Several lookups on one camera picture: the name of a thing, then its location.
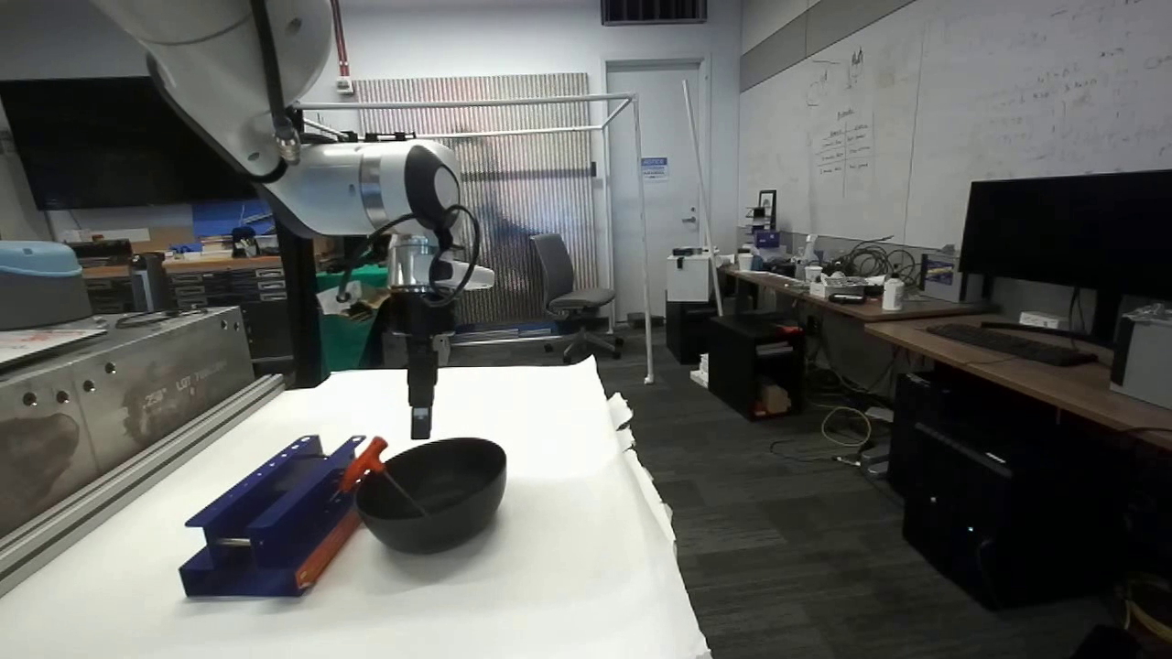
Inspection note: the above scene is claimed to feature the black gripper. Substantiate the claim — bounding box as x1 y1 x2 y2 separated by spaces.
386 234 493 440

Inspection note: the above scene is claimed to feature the orange handled screwdriver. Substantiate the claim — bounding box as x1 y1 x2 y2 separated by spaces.
338 434 388 493

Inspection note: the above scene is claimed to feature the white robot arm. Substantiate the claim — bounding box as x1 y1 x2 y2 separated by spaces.
92 0 477 440

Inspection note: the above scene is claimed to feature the black bowl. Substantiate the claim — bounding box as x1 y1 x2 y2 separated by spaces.
354 434 510 551

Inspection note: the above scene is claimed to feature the grey office chair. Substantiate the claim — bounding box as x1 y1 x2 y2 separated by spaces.
532 234 621 362

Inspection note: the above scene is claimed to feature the blue and orange tool holder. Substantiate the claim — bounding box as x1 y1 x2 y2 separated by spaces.
178 434 360 598

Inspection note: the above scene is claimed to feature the white paper sheet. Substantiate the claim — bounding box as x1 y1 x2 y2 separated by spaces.
0 355 714 659

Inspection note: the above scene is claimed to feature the white door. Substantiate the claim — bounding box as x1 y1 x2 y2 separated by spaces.
608 62 700 319

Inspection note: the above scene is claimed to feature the black keyboard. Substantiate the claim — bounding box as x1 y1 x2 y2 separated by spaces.
925 322 1096 367

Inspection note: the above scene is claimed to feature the wooden desk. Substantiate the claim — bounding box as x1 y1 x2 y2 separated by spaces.
718 260 1172 454

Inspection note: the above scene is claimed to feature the black monitor left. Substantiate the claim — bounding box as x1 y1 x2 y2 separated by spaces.
960 168 1172 336

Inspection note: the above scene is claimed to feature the white box on desk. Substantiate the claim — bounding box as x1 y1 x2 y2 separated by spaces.
1111 302 1172 410

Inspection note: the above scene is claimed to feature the metal table rail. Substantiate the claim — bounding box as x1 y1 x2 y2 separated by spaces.
0 306 278 589

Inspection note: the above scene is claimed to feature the white metal frame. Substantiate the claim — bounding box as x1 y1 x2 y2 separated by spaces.
295 90 661 389

